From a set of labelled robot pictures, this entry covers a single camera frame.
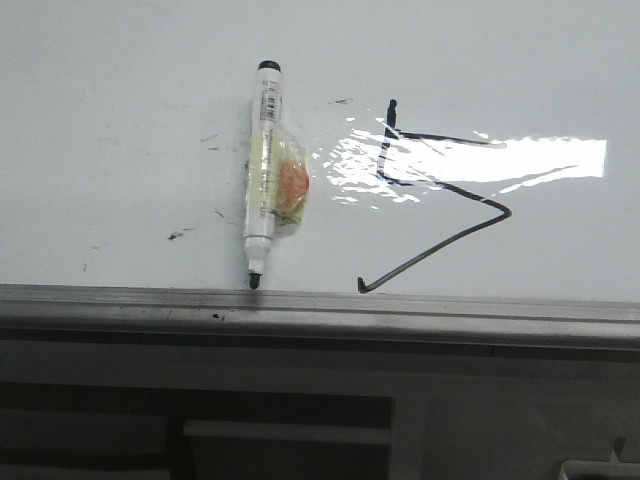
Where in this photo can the white whiteboard marker with tape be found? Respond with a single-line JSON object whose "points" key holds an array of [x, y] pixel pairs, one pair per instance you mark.
{"points": [[278, 180]]}

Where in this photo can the white whiteboard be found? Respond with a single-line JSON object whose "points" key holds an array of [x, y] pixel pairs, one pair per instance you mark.
{"points": [[125, 129]]}

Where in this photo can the white object bottom right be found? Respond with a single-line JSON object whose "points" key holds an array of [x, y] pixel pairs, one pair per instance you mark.
{"points": [[612, 469]]}

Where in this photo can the grey aluminium whiteboard frame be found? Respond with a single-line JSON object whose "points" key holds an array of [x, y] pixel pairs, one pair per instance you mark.
{"points": [[373, 322]]}

